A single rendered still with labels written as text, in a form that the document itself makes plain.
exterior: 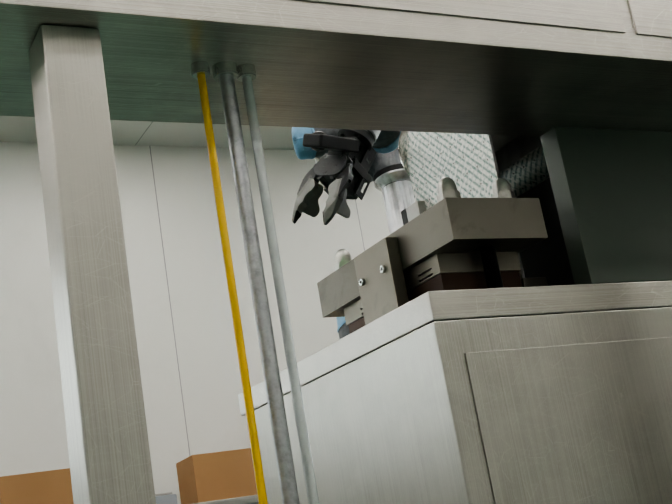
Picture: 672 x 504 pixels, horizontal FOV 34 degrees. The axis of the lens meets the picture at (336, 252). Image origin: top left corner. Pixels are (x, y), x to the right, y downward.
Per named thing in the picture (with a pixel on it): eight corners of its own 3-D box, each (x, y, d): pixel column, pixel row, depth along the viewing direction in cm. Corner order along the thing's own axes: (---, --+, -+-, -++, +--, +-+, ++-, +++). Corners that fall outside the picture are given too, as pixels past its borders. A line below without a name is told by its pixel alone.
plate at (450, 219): (405, 313, 186) (399, 279, 187) (548, 237, 152) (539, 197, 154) (322, 317, 178) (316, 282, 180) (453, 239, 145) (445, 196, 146)
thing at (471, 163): (432, 277, 186) (412, 177, 191) (512, 233, 166) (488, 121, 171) (429, 278, 186) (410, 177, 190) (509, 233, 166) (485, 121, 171)
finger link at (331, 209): (352, 235, 197) (358, 194, 202) (335, 216, 193) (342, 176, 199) (338, 238, 199) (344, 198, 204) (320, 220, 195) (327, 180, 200)
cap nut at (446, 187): (454, 211, 154) (448, 182, 155) (468, 202, 151) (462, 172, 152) (433, 211, 152) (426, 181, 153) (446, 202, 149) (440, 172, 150)
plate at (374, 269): (377, 327, 163) (364, 257, 166) (410, 310, 154) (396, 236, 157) (362, 328, 162) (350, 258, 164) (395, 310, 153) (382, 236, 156)
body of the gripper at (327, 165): (362, 203, 203) (385, 151, 208) (337, 176, 198) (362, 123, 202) (331, 202, 208) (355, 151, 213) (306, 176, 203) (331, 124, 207)
